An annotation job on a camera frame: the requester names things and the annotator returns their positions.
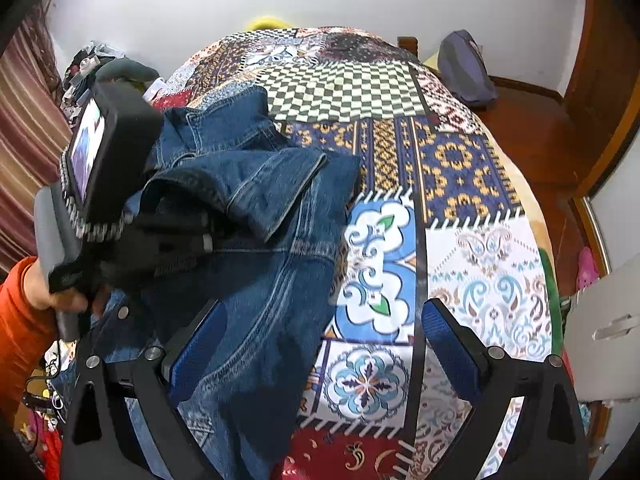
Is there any blue denim jacket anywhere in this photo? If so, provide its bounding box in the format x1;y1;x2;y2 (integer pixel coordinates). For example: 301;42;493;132
86;86;359;479

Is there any striped red gold curtain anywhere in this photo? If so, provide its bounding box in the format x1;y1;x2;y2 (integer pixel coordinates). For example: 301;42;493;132
0;1;70;274

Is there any yellow headboard cushion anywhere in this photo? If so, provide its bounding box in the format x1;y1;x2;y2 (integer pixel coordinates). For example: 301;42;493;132
245;15;292;32

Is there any orange sleeve left forearm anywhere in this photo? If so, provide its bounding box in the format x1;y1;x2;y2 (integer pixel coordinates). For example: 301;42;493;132
0;257;56;427

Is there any patchwork bed quilt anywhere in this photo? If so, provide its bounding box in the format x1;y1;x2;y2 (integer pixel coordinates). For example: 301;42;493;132
153;27;562;479

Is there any white cardboard box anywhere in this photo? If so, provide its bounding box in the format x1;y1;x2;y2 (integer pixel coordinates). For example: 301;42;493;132
564;257;640;402

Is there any pink slipper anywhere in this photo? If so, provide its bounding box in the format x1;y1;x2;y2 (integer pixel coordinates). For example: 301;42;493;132
576;247;600;290

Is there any brown wooden door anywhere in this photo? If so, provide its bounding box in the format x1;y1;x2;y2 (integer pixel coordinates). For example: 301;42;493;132
564;0;639;197

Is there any person left hand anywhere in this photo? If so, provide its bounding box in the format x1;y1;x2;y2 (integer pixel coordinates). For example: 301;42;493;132
23;259;111;318

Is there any grey blue backpack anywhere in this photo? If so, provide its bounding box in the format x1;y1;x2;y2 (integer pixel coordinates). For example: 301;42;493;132
437;29;498;107

